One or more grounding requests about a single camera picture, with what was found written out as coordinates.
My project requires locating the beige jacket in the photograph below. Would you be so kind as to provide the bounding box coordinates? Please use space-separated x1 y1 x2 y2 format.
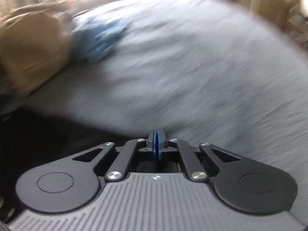
0 0 75 97

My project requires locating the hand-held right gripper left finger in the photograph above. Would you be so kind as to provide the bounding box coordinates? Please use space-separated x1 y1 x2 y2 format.
72 130 158 181

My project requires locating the light blue cloth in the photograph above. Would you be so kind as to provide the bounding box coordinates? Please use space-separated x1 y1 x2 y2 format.
72 17 131 63

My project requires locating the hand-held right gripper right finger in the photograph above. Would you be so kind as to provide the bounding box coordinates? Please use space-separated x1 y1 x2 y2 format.
157 130 241 181

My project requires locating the black t-shirt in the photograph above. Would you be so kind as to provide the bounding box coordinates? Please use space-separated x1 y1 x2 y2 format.
0 106 154 210

